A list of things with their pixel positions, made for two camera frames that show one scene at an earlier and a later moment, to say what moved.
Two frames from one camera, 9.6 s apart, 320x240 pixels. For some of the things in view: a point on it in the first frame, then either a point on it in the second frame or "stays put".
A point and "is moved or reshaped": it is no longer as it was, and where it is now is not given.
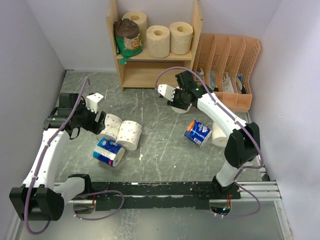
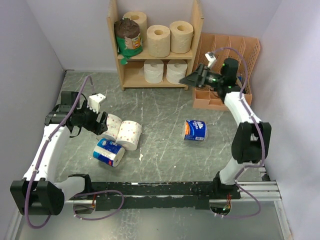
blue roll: [197, 133] is moved or reshaped
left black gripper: [94, 126] stays put
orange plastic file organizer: [226, 64] stays put
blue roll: [108, 151] stays put
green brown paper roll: [127, 37] stays put
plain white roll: [180, 110] to [153, 70]
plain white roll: [219, 139] to [176, 69]
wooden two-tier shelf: [143, 72] stays put
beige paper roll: [181, 34] stays put
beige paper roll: [141, 19] stays put
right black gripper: [175, 103] to [198, 78]
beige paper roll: [158, 40] stays put
